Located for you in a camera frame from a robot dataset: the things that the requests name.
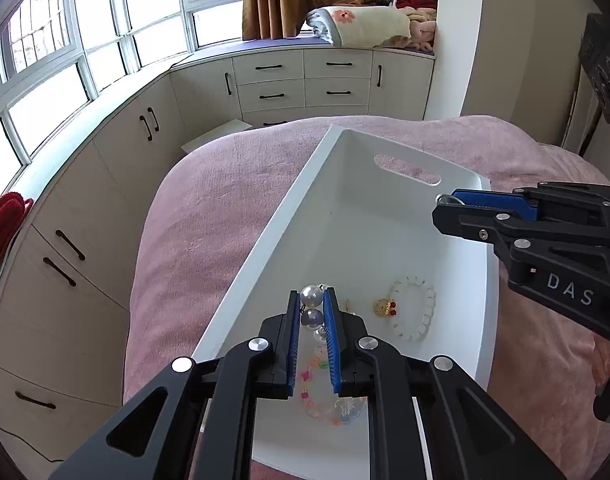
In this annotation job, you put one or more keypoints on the person's right hand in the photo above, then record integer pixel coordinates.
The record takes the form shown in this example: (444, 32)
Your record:
(607, 362)

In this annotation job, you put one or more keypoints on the dark textured object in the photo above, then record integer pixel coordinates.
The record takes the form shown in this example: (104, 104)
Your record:
(605, 60)

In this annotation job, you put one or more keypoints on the red knitted cloth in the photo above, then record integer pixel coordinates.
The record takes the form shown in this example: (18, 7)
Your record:
(2, 230)

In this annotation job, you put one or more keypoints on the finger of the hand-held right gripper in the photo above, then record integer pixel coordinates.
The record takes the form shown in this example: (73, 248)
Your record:
(465, 222)
(495, 202)

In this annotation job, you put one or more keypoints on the leaning white panel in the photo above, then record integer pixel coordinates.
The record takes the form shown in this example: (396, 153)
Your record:
(582, 120)

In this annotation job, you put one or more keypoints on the white storage box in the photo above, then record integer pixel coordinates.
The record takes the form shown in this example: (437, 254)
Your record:
(385, 240)

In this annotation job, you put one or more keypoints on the crumpled pink blanket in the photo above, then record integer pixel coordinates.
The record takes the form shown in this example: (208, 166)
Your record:
(424, 32)

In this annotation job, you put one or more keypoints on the white framed window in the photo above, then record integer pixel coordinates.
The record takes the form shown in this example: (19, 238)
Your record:
(100, 15)

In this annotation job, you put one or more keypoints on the pearl drop earring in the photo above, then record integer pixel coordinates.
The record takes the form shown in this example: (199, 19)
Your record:
(311, 296)

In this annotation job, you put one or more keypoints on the folded floral cream blanket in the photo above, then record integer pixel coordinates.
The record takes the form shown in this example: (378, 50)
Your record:
(365, 27)

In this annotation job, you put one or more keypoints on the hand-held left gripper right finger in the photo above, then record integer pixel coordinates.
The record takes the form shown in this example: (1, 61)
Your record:
(331, 350)

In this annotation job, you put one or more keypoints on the white built-in cabinet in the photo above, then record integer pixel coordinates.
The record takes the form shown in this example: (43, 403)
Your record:
(110, 170)

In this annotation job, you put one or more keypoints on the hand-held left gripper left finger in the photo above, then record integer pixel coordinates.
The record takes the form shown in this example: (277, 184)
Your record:
(294, 350)

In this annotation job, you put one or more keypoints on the pink fleece blanket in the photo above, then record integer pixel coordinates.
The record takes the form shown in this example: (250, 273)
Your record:
(210, 210)

